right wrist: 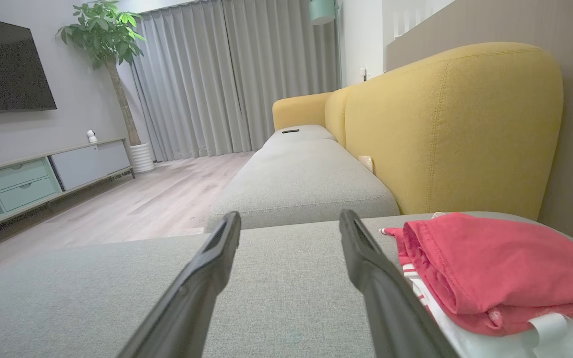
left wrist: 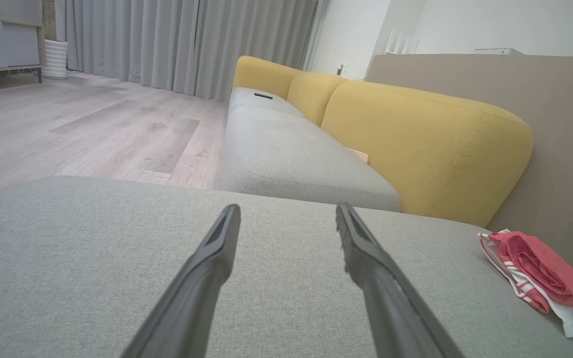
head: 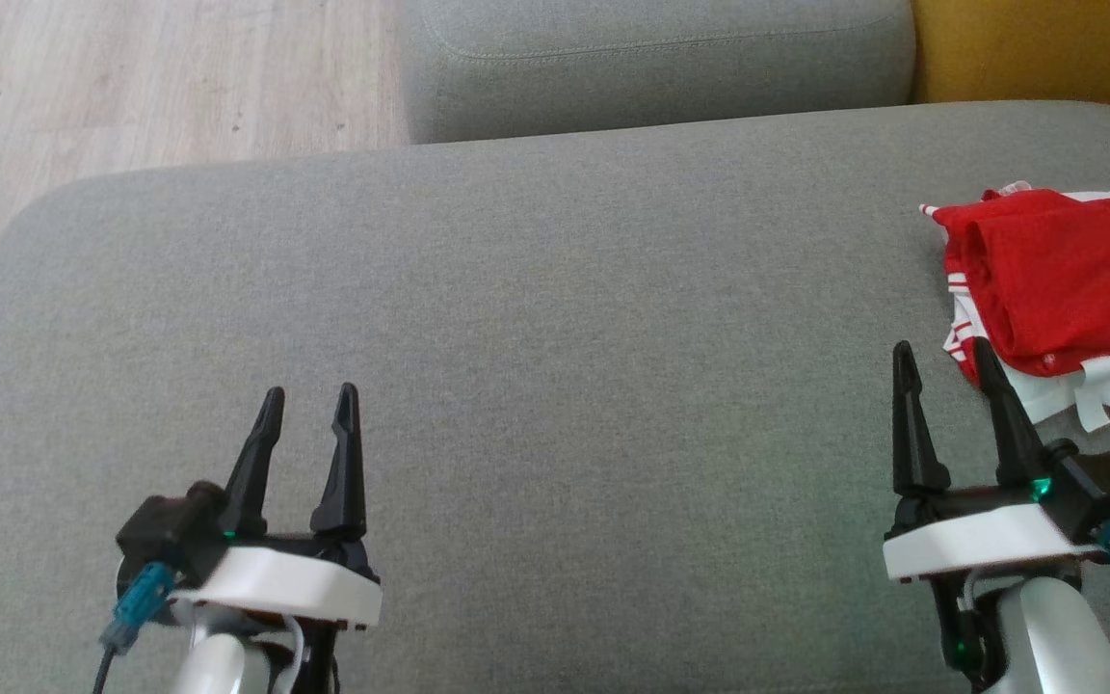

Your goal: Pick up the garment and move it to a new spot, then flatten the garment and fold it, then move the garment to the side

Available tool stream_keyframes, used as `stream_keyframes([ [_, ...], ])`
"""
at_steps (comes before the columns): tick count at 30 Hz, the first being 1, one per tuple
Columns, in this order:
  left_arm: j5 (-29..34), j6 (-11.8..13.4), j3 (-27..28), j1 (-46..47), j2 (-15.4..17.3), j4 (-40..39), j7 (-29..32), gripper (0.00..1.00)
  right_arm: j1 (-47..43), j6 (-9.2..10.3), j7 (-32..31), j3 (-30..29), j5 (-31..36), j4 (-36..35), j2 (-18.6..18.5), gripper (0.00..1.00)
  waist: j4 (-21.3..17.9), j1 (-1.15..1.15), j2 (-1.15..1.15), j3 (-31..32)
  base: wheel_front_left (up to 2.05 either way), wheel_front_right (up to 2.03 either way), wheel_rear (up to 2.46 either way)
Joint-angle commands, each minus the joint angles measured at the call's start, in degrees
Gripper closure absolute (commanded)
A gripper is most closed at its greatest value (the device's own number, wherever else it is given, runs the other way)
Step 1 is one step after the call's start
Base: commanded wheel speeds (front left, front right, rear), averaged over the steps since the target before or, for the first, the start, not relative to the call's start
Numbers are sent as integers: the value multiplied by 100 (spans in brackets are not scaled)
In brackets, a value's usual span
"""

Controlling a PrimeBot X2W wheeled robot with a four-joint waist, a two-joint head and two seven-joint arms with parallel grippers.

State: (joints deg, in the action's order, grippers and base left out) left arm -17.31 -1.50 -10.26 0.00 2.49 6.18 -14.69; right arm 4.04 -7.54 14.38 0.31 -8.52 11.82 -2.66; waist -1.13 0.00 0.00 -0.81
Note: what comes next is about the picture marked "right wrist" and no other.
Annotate grey green television cabinet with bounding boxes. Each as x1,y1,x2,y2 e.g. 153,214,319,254
0,138,135,239

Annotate red white basketball jersey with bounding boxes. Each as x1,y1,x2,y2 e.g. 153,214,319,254
379,212,573,358

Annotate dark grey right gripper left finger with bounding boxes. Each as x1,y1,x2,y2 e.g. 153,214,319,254
117,211,241,358

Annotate grey sofa seat cushion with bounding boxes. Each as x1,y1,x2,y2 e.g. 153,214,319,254
264,124,337,147
206,139,400,232

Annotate yellow sofa armrest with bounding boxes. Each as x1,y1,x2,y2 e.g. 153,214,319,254
273,92,334,131

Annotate white ribbed plant pot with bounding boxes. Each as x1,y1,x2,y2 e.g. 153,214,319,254
130,143,155,174

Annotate yellow sofa back cushion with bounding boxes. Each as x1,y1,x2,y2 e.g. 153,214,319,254
345,42,564,220
324,87,354,149

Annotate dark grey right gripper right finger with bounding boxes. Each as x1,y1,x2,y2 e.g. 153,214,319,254
339,209,459,358

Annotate grey sofa seat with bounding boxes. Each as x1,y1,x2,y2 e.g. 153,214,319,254
0,211,573,358

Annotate black flat television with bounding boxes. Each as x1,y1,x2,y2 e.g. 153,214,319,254
0,13,57,116

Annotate green potted tree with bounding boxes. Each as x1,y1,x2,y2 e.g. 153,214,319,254
57,0,146,146

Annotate white wall slats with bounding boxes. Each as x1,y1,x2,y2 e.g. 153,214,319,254
393,0,454,38

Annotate grey curtain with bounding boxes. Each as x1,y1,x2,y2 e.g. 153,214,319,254
130,0,342,162

